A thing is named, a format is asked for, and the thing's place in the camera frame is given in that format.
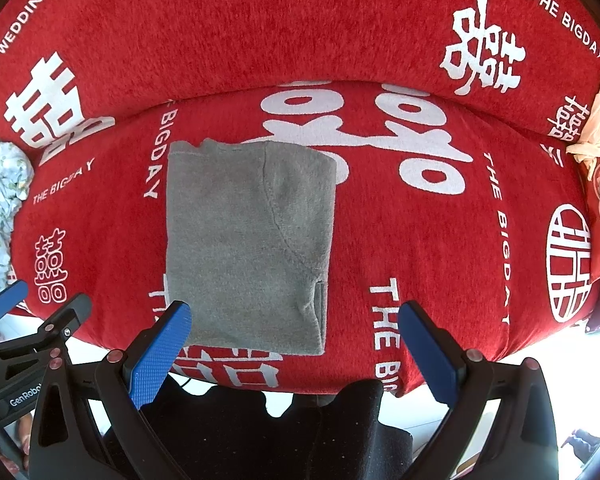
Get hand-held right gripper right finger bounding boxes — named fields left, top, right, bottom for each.
left=397, top=301, right=561, bottom=480

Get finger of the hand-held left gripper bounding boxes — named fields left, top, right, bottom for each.
left=0, top=280, right=30, bottom=349
left=7, top=293, right=93, bottom=367

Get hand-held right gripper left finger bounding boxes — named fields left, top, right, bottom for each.
left=29, top=301, right=193, bottom=480

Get grey knit sweater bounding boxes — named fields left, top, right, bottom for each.
left=165, top=137, right=339, bottom=356

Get person's left hand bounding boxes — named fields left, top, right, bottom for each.
left=14, top=410, right=37, bottom=461

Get floral light blue cloth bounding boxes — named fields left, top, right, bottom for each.
left=0, top=127, right=35, bottom=306

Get person's black pants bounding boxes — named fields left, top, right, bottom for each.
left=102, top=379, right=414, bottom=480

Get dark small object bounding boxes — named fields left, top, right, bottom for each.
left=560, top=428, right=600, bottom=462

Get cream cloth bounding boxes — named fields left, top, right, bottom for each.
left=566, top=75, right=600, bottom=164

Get red printed sofa cover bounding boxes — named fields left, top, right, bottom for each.
left=0, top=0, right=600, bottom=399

